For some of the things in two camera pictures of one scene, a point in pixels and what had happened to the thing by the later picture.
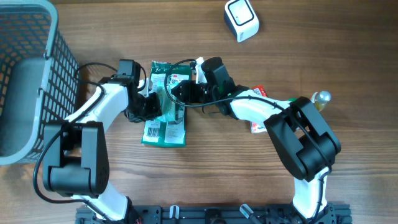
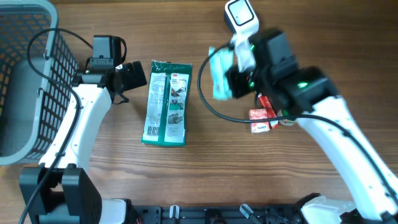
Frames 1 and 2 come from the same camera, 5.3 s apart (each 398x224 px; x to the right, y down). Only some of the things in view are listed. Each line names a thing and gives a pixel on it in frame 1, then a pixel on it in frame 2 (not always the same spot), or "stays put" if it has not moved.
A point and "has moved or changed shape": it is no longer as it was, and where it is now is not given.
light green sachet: [168, 111] has moved or changed shape
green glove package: [167, 130] stays put
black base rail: [220, 214] stays put
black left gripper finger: [152, 107] → [128, 76]
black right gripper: [194, 94] → [231, 76]
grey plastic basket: [39, 78] stays put
